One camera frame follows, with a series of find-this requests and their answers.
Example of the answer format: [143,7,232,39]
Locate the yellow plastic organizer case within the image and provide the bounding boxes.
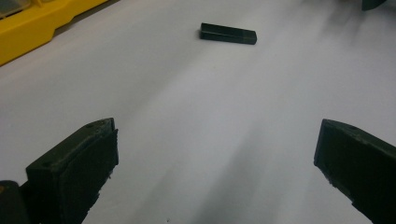
[0,0,108,67]

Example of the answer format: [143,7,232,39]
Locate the small black rectangular block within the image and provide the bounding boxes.
[199,22,258,46]

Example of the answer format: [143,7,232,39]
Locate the dark object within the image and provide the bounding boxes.
[361,0,387,12]

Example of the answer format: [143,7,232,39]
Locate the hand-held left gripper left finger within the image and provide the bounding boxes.
[20,117,120,224]

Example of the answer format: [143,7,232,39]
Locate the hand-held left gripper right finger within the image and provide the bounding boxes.
[313,119,396,224]

